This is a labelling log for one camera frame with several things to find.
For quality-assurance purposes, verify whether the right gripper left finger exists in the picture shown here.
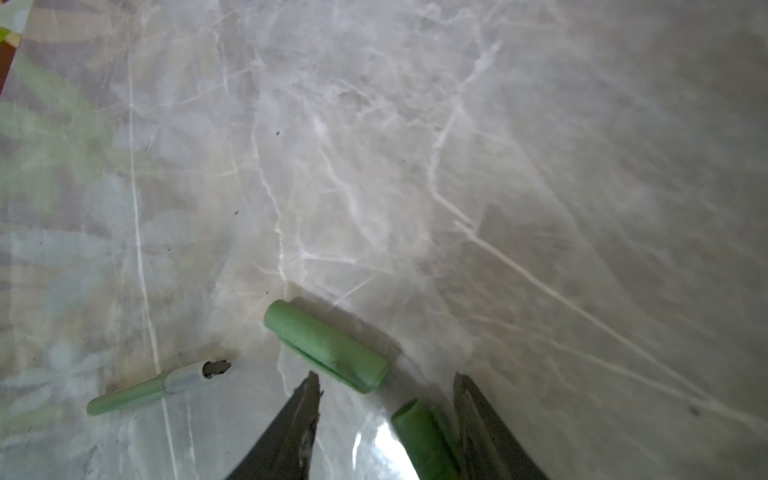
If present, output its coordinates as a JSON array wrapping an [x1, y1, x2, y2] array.
[[227, 371, 322, 480]]

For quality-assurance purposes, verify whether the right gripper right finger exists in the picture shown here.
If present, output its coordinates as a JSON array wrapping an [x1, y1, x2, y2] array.
[[453, 373, 547, 480]]

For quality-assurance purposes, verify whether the green pen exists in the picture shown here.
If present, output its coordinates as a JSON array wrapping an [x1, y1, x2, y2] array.
[[86, 359, 232, 416]]

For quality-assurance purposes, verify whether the green pen cap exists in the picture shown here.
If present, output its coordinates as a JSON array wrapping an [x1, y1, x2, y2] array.
[[264, 300, 391, 394], [391, 398, 463, 480]]

